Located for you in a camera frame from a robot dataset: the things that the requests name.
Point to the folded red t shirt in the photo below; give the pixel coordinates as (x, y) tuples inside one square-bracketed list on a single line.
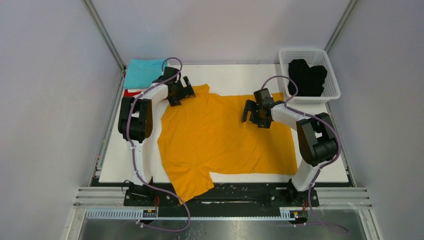
[(131, 95)]

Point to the black t shirt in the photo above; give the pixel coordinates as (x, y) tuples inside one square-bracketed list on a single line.
[(309, 80)]

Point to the yellow t shirt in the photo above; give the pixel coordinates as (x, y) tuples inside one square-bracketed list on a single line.
[(205, 135)]

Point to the controller board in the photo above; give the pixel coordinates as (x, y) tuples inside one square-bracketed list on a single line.
[(150, 213), (294, 214)]

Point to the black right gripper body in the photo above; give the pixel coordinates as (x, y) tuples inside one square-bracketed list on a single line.
[(256, 117)]

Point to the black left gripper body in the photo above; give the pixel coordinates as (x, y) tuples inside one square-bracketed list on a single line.
[(180, 93)]

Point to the folded cyan t shirt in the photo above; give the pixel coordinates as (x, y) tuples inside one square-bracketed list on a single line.
[(141, 73)]

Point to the right aluminium corner post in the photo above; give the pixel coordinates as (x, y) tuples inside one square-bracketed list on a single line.
[(342, 21)]

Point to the white slotted cable duct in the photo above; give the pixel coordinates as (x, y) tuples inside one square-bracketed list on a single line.
[(141, 214)]

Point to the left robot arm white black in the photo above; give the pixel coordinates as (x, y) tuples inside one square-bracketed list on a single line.
[(136, 124)]

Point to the aluminium corner post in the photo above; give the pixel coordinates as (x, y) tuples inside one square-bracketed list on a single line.
[(342, 21), (92, 11)]

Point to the right controller board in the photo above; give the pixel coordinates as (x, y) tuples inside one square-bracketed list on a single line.
[(294, 214)]

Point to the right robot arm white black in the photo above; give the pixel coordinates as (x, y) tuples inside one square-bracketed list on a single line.
[(318, 142)]

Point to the folded white t shirt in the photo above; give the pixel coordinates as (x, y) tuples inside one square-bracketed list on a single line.
[(135, 91)]

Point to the left aluminium corner post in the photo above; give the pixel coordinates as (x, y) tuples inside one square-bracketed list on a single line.
[(92, 11)]

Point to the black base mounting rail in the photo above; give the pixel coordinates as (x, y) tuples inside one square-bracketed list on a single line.
[(250, 199)]

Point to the left controller board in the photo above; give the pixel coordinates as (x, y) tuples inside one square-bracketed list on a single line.
[(150, 213)]

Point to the white plastic laundry basket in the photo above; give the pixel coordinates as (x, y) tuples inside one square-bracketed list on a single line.
[(313, 57)]

